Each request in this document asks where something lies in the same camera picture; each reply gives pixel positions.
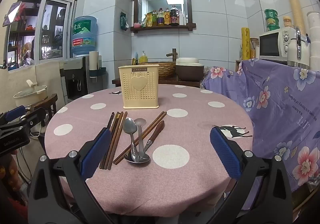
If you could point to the yellow soap pump bottle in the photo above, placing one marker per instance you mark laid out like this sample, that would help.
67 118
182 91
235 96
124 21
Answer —
143 58

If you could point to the cream cooking pot with lid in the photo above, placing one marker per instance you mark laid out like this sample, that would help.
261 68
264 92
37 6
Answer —
30 96

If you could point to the yellow lid jar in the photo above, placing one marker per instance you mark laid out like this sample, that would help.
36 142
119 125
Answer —
287 23

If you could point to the stack of white cups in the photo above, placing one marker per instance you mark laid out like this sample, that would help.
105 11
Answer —
314 38

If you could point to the yellow snack packet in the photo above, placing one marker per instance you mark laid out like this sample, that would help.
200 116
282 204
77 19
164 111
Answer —
148 20

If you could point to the person's left hand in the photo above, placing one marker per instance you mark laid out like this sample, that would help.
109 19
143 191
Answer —
10 174

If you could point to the tall sleeve of paper cups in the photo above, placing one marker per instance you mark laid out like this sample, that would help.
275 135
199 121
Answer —
292 1

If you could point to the pink polka dot tablecloth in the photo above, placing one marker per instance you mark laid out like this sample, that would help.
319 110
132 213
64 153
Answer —
175 119

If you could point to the teal wall holder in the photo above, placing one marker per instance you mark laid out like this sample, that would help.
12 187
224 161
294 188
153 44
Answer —
101 71

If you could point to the brown and white pot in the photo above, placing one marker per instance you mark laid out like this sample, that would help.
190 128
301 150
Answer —
188 72

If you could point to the yellow roll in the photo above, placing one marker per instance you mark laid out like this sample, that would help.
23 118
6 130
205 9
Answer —
245 43

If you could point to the bamboo faucet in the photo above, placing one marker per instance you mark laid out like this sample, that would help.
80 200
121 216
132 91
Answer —
173 53

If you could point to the yellow label bottle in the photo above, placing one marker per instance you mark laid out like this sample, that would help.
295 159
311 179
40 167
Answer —
167 17

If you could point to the pink bowl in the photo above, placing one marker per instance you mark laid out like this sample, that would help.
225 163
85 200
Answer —
137 25

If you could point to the wicker basin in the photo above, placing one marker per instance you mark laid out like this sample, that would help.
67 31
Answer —
166 70

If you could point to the purple floral cloth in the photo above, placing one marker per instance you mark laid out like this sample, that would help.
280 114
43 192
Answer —
275 104

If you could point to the white bottle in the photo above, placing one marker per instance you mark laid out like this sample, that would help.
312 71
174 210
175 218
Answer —
185 19
181 18

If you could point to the sliding window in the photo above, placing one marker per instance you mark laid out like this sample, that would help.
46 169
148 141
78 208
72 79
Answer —
53 31

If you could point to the green bottle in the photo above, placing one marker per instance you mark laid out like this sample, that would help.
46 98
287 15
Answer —
154 18

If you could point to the white microwave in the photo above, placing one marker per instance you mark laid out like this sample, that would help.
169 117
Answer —
268 43

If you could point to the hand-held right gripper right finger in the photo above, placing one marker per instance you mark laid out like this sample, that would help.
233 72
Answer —
225 154

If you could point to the phone on mount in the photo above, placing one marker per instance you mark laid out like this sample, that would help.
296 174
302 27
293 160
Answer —
12 13

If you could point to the dark sauce bottle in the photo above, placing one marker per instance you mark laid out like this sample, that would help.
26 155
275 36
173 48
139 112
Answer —
174 16

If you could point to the dark wooden stool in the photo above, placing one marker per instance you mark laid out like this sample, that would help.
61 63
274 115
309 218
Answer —
48 104

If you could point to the dark wooden side table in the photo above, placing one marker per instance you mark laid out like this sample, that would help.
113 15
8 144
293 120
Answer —
170 81

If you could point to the white paper cup stack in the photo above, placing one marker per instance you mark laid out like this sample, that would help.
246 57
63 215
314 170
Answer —
93 63

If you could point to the green wall packet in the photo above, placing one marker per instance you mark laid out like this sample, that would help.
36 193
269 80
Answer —
123 21

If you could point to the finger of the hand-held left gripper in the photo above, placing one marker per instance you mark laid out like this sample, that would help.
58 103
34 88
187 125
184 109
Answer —
36 115
15 113

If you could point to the blue water jug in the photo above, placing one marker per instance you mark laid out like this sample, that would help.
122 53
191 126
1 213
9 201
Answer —
83 38

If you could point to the glass jar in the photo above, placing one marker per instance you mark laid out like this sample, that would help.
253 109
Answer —
254 50

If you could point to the cream plastic utensil holder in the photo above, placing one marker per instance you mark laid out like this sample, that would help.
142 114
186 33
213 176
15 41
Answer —
138 96

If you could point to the water dispenser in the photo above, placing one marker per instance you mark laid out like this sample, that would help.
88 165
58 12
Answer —
75 81

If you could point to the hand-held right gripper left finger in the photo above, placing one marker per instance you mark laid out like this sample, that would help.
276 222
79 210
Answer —
96 151

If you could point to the yellow oil bottle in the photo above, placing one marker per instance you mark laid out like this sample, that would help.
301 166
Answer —
160 17

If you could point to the person's left forearm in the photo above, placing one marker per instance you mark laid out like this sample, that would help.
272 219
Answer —
10 209

